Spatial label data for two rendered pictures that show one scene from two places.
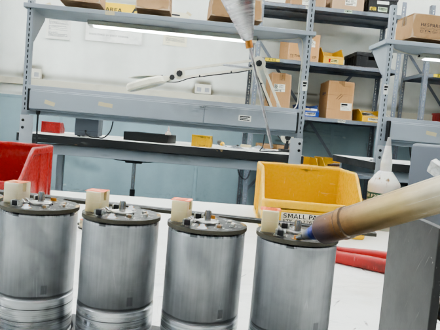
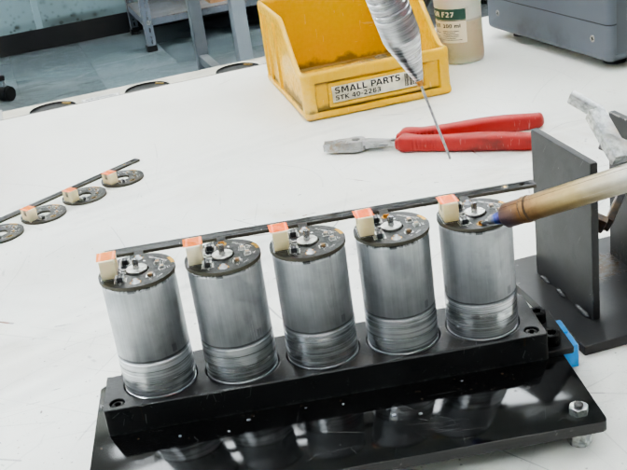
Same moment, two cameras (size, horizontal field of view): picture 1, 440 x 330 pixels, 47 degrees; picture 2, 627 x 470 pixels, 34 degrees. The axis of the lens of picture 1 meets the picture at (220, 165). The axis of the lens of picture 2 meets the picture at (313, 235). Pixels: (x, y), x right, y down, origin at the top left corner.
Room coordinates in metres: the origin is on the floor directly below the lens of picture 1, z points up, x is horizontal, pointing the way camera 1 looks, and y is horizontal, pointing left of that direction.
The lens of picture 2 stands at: (-0.14, 0.09, 0.95)
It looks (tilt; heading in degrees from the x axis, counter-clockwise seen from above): 24 degrees down; 348
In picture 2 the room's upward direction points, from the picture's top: 8 degrees counter-clockwise
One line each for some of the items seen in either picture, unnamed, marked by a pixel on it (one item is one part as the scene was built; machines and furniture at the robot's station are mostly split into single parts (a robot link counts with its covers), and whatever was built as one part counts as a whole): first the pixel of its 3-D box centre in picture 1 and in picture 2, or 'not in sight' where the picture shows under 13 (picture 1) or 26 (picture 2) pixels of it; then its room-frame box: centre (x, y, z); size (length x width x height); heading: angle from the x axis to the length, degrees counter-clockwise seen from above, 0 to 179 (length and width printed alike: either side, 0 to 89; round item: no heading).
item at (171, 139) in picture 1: (150, 137); not in sight; (2.69, 0.38, 0.77); 0.24 x 0.16 x 0.04; 79
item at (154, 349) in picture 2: not in sight; (151, 335); (0.17, 0.09, 0.79); 0.02 x 0.02 x 0.05
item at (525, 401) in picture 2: not in sight; (335, 415); (0.14, 0.03, 0.76); 0.16 x 0.07 x 0.01; 82
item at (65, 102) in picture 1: (165, 113); not in sight; (2.47, 0.29, 0.90); 1.30 x 0.06 x 0.12; 94
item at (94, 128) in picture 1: (89, 127); not in sight; (2.59, 0.68, 0.80); 0.15 x 0.12 x 0.10; 5
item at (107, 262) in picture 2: not in sight; (110, 265); (0.17, 0.09, 0.82); 0.01 x 0.01 x 0.01; 82
